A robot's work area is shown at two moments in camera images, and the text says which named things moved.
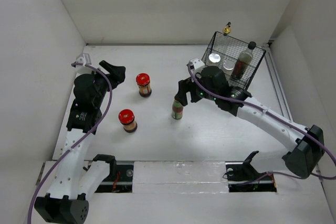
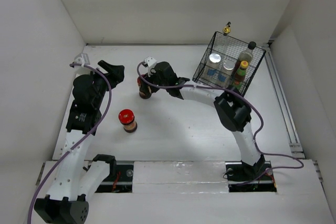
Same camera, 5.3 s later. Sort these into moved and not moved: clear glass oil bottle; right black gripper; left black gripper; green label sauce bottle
Moved: green label sauce bottle; right black gripper
Not moved: clear glass oil bottle; left black gripper
